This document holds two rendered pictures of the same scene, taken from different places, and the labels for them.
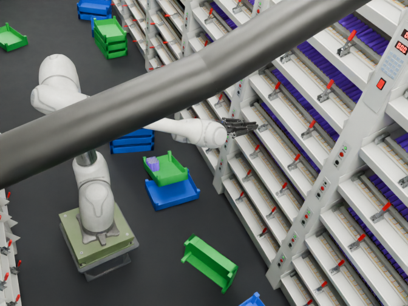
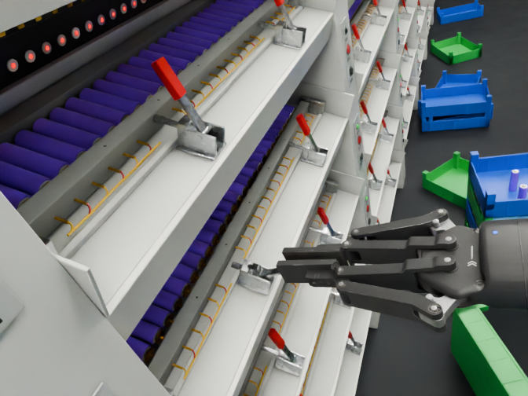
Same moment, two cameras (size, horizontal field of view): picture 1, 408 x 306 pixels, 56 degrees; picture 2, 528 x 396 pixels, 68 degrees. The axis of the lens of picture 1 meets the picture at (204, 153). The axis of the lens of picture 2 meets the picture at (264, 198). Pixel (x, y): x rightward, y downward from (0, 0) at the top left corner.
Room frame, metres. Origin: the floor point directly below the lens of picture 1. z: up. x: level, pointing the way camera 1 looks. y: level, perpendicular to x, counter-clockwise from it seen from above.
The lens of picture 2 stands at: (1.56, 0.06, 1.11)
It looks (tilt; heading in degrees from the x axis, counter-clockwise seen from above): 36 degrees down; 245
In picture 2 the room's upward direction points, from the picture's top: 18 degrees counter-clockwise
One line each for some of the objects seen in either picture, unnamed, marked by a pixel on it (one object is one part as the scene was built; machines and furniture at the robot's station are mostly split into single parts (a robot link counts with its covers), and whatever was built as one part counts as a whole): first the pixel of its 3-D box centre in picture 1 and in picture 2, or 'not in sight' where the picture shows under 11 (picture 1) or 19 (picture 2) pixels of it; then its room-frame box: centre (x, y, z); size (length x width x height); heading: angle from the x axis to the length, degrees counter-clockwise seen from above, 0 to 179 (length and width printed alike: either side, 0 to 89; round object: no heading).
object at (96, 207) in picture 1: (96, 203); not in sight; (1.03, 0.46, 0.45); 0.18 x 0.16 x 0.22; 24
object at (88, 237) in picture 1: (98, 225); not in sight; (1.00, 0.45, 0.31); 0.22 x 0.18 x 0.06; 31
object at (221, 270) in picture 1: (208, 263); (500, 379); (1.03, -0.13, 0.10); 0.30 x 0.08 x 0.20; 61
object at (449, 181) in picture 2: not in sight; (470, 183); (0.35, -0.63, 0.04); 0.30 x 0.20 x 0.08; 84
